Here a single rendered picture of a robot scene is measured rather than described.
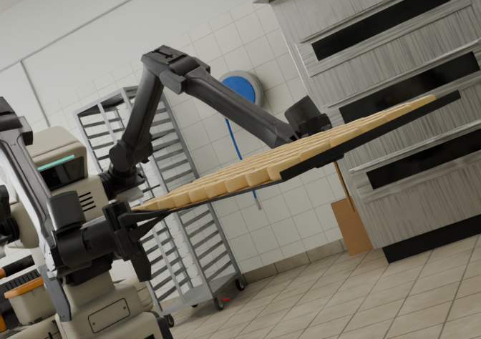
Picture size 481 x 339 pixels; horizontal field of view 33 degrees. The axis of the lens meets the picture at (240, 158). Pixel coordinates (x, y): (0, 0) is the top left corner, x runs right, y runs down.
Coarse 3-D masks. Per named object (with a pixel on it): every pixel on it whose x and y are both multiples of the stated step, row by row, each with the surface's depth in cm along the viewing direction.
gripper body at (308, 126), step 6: (324, 114) 167; (306, 120) 168; (312, 120) 168; (300, 126) 168; (306, 126) 168; (312, 126) 168; (318, 126) 168; (306, 132) 168; (342, 156) 167; (330, 162) 168; (318, 168) 168
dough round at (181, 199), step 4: (184, 192) 136; (188, 192) 135; (176, 196) 136; (180, 196) 135; (184, 196) 135; (188, 196) 135; (176, 200) 136; (180, 200) 135; (184, 200) 135; (188, 200) 135; (176, 204) 136; (180, 204) 135; (184, 204) 135
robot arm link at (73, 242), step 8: (72, 224) 140; (80, 224) 141; (56, 232) 140; (64, 232) 142; (72, 232) 141; (80, 232) 139; (56, 240) 140; (64, 240) 140; (72, 240) 139; (80, 240) 138; (64, 248) 139; (72, 248) 138; (80, 248) 138; (64, 256) 139; (72, 256) 139; (80, 256) 139; (88, 256) 139; (64, 264) 142; (72, 264) 140; (80, 264) 141
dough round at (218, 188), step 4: (220, 180) 128; (224, 180) 126; (212, 184) 128; (216, 184) 126; (220, 184) 125; (224, 184) 126; (208, 188) 126; (212, 188) 126; (216, 188) 126; (220, 188) 125; (224, 188) 126; (208, 192) 127; (212, 192) 126; (216, 192) 126; (220, 192) 126; (224, 192) 126; (208, 196) 127; (212, 196) 126; (216, 196) 126
